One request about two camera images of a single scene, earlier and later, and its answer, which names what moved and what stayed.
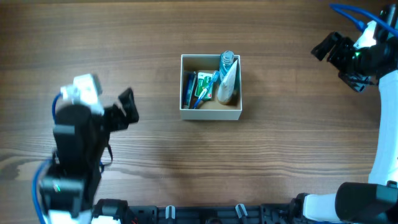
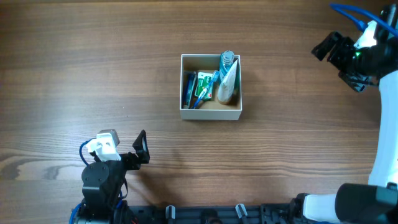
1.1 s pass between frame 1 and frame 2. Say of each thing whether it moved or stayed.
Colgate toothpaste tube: stayed
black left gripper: moved
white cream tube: stayed
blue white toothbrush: stayed
